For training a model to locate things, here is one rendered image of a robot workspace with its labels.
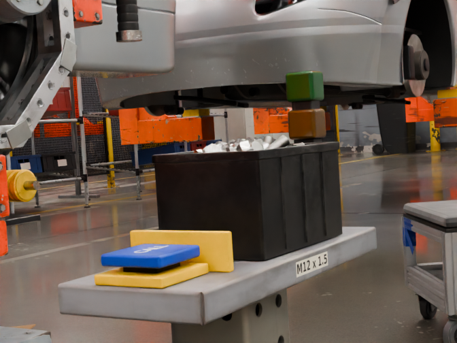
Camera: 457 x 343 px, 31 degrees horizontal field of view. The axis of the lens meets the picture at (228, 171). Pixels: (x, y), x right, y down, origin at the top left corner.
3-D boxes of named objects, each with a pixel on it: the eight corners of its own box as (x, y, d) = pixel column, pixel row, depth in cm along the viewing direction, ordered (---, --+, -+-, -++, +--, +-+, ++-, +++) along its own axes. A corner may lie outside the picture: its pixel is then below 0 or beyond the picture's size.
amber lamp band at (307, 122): (300, 139, 114) (298, 109, 113) (327, 137, 112) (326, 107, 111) (288, 140, 110) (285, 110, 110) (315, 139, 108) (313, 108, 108)
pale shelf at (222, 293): (264, 246, 117) (263, 224, 117) (378, 249, 109) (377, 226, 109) (57, 314, 81) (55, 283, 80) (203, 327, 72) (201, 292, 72)
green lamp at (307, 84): (298, 102, 113) (296, 73, 113) (325, 100, 111) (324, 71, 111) (285, 103, 110) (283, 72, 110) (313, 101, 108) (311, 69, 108)
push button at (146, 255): (144, 264, 85) (143, 242, 85) (202, 266, 81) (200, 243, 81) (100, 277, 79) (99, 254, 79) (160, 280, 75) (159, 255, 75)
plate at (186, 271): (143, 270, 85) (143, 260, 85) (209, 273, 81) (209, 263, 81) (94, 285, 79) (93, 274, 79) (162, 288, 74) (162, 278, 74)
